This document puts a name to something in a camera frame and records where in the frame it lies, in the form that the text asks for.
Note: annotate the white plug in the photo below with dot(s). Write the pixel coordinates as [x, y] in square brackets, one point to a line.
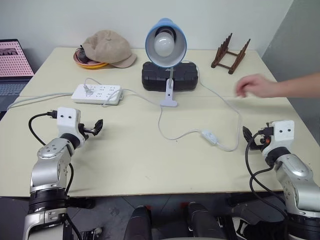
[86, 90]

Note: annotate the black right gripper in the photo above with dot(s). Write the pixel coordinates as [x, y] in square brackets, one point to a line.
[264, 136]

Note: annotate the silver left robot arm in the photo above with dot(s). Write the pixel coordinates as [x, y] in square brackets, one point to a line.
[46, 172]

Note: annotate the blue desk lamp white clip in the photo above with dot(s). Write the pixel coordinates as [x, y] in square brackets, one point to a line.
[175, 37]

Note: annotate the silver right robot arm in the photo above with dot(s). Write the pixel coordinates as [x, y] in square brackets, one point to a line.
[297, 180]

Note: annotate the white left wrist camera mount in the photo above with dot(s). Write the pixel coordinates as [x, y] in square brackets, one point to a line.
[66, 122]

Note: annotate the black and white shoe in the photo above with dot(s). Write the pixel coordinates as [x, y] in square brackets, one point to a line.
[241, 228]

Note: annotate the dark rounded shape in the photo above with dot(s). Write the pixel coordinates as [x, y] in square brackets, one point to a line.
[205, 221]
[138, 223]

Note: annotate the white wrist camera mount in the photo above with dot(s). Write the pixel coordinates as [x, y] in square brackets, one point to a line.
[66, 122]
[281, 136]

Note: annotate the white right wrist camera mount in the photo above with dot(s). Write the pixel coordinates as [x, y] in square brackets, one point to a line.
[281, 136]

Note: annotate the person's bare forearm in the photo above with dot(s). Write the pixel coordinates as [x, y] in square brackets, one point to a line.
[300, 86]

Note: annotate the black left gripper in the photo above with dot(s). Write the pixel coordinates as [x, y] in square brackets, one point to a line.
[84, 130]

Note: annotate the white power strip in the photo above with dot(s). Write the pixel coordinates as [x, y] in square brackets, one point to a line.
[100, 96]

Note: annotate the laptop with pink screen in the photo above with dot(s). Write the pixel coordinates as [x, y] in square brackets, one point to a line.
[12, 60]

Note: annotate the orange and yellow plate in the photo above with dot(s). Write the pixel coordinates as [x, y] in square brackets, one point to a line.
[90, 65]

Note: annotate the brown wooden rack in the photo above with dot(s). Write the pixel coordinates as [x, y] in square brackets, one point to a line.
[231, 56]

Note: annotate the black plastic case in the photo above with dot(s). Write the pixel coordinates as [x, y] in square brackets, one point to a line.
[185, 77]

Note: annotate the person's bare hand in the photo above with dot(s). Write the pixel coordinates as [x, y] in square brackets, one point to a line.
[257, 86]

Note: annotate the beige cap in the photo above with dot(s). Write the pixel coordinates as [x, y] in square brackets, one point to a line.
[107, 47]

